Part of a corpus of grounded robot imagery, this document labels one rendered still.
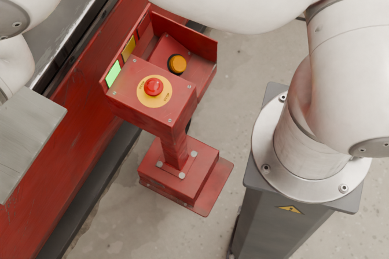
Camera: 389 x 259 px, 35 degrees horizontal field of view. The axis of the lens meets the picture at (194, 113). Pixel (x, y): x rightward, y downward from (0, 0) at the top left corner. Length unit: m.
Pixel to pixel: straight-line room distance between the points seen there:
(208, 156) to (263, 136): 0.92
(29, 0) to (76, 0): 0.90
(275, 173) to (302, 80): 0.25
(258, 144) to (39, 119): 0.35
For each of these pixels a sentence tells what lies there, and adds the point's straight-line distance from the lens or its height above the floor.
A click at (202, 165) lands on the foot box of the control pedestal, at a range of 1.87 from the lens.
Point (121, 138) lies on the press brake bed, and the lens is 1.99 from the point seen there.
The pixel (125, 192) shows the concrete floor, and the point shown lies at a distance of 1.99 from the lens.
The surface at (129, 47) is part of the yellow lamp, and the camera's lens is 1.25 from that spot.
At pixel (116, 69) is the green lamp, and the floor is 0.81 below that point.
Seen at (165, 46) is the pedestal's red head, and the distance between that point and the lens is 1.32.
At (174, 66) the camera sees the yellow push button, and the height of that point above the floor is 0.73.
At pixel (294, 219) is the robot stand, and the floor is 0.81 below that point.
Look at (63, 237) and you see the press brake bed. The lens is 1.94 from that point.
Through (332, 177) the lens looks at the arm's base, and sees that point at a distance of 0.96.
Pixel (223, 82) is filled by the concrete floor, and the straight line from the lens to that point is 2.09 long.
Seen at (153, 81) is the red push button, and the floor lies 0.81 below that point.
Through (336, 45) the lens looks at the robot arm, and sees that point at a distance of 0.59.
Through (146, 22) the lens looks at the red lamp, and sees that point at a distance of 1.27.
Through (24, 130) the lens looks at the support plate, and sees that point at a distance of 1.01.
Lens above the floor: 1.92
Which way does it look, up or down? 70 degrees down
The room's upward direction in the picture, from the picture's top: 3 degrees counter-clockwise
